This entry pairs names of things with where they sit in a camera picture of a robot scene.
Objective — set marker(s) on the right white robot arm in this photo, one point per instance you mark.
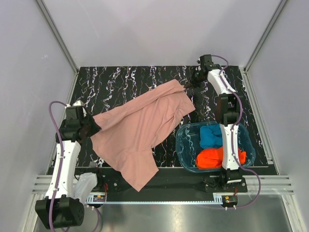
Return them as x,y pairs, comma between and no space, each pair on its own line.
228,113

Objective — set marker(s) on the pink t shirt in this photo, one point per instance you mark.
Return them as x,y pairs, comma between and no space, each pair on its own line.
130,132

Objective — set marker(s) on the left small control board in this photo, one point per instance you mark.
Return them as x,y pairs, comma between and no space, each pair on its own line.
99,198

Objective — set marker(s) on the blue t shirt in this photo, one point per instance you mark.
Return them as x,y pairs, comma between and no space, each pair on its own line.
211,136

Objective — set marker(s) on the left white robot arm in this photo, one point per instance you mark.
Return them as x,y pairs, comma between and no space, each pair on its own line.
64,202

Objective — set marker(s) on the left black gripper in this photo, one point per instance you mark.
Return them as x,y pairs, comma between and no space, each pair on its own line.
96,127

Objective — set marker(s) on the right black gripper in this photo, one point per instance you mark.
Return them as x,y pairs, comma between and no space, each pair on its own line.
193,84

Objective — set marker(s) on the right small control board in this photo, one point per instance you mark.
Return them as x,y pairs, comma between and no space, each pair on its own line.
231,199

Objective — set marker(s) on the aluminium corner post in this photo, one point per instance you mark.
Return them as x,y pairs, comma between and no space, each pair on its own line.
271,24
52,26

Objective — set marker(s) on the small control board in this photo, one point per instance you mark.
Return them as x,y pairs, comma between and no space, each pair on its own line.
231,199
99,198

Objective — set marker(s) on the left aluminium corner post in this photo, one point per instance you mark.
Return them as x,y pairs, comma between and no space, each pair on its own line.
52,26

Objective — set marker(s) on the blue transparent plastic bin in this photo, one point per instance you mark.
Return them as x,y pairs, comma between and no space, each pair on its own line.
187,146

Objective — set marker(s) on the orange t shirt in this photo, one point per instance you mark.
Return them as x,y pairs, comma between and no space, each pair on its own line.
210,158

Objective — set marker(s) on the right aluminium corner post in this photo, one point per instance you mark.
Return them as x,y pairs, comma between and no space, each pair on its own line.
271,24

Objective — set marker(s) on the aluminium frame rail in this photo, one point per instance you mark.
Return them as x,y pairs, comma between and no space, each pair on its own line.
270,184

